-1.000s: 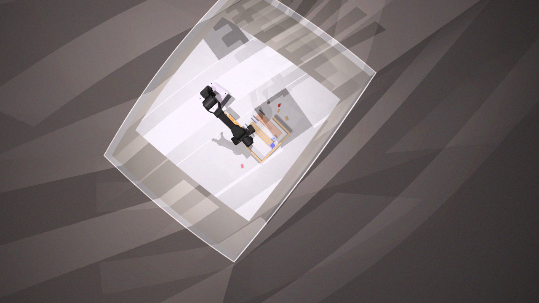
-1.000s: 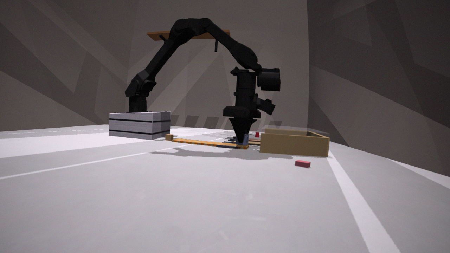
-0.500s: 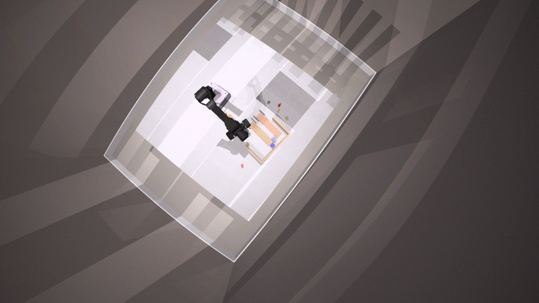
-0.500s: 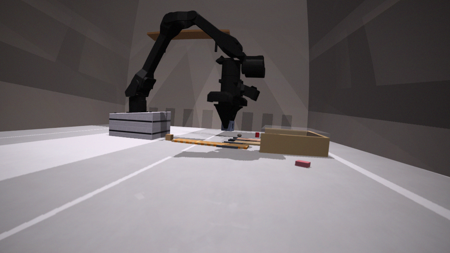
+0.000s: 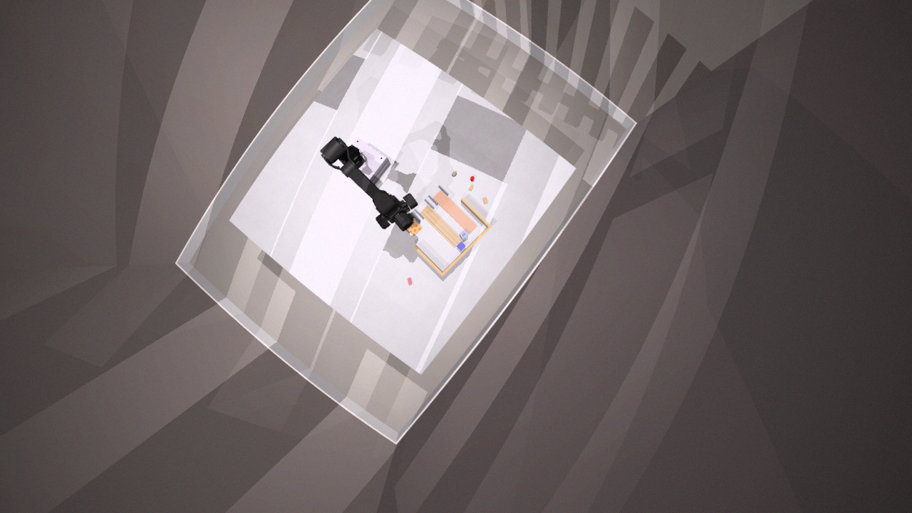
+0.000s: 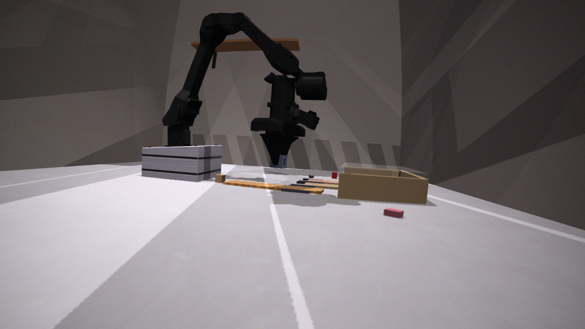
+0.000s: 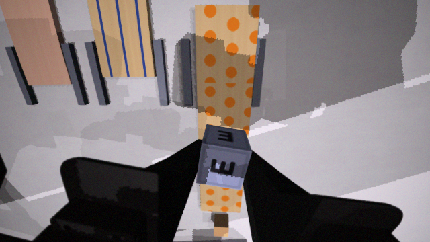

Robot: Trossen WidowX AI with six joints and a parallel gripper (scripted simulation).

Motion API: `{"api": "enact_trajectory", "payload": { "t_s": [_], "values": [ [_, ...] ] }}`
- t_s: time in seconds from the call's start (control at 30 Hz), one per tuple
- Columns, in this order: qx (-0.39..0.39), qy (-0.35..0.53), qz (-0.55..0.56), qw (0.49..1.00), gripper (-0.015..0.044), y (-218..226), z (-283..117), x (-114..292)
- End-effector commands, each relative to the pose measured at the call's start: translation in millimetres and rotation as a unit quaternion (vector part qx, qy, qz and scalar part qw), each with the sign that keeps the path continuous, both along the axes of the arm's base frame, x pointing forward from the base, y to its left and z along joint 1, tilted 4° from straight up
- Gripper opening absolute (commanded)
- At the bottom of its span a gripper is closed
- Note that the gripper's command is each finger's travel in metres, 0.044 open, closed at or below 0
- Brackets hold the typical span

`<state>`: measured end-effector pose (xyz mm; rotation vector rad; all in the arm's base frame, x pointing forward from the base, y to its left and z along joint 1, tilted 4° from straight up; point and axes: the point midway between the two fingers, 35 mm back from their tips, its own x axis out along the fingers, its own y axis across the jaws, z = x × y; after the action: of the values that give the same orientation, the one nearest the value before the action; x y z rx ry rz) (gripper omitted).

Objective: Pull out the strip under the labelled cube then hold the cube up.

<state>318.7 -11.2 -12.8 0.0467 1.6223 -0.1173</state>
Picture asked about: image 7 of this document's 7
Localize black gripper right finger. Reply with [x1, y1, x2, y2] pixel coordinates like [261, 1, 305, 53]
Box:
[243, 150, 403, 242]

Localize orange polka-dotted strip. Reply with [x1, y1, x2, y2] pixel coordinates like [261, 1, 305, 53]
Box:
[195, 5, 260, 212]

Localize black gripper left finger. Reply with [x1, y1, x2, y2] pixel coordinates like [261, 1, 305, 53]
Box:
[60, 139, 202, 242]

